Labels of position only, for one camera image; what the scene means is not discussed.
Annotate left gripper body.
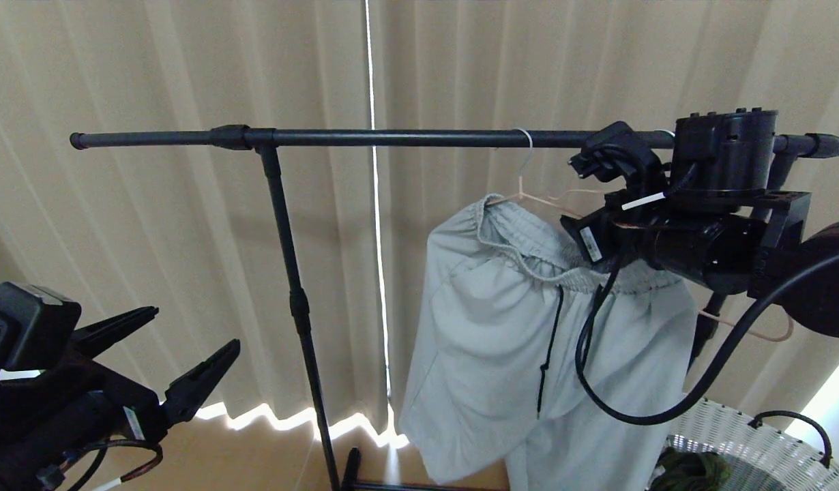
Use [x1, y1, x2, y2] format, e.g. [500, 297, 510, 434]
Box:
[0, 353, 169, 491]

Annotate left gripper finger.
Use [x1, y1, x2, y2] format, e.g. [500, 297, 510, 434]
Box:
[70, 306, 160, 360]
[162, 339, 241, 428]

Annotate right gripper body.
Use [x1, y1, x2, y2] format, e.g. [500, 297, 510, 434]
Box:
[560, 203, 768, 295]

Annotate pale grey shorts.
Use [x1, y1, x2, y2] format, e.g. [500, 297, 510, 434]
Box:
[398, 193, 698, 491]

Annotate green garment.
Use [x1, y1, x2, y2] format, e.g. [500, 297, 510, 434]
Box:
[655, 450, 734, 491]

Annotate white laundry basket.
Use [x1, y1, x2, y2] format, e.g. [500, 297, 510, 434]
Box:
[648, 399, 839, 491]

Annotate black clothes rack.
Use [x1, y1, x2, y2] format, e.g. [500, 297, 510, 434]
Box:
[70, 125, 839, 491]

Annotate beige curtain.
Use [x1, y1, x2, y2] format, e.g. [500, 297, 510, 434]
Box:
[0, 0, 839, 451]

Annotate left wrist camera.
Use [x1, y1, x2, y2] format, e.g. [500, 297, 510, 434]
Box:
[0, 282, 83, 372]

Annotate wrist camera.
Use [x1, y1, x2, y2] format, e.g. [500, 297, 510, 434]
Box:
[0, 282, 83, 372]
[568, 121, 668, 205]

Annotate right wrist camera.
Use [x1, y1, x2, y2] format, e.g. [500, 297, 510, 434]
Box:
[568, 121, 668, 205]

